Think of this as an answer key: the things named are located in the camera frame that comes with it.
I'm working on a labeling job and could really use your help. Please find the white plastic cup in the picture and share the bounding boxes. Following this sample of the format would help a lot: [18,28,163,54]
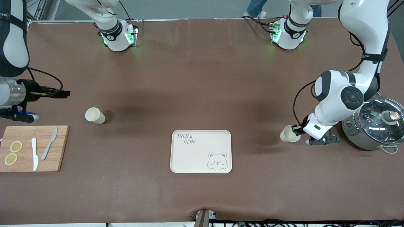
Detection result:
[280,125,301,143]
[85,107,106,125]

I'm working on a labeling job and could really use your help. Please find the cream tray with bear print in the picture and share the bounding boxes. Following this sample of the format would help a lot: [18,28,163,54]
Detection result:
[170,130,232,174]

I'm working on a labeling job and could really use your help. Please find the grey pot glass lid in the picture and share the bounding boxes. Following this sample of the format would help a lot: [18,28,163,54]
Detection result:
[342,94,404,154]

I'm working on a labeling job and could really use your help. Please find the grey plastic knife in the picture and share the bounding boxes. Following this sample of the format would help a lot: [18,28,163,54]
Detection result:
[40,127,58,160]

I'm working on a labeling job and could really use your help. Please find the wooden cutting board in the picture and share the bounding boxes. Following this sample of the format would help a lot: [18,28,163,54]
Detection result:
[0,125,70,172]

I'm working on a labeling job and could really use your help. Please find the white plastic knife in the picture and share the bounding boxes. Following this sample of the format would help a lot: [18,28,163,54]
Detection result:
[31,138,39,172]

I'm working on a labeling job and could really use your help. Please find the person in blue jeans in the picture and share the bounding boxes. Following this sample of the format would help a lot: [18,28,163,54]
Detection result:
[243,0,322,18]

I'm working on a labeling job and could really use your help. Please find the aluminium frame post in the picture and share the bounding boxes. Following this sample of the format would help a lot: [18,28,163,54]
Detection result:
[387,0,404,18]
[27,0,60,24]

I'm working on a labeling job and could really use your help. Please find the black right base cable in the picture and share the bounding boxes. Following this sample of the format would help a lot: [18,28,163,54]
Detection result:
[118,0,132,21]

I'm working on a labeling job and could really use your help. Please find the black base cable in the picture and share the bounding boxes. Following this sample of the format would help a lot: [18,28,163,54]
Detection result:
[118,0,132,21]
[242,16,276,33]

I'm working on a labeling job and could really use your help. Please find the black left base cable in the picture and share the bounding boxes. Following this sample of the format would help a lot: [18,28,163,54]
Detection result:
[242,16,276,33]

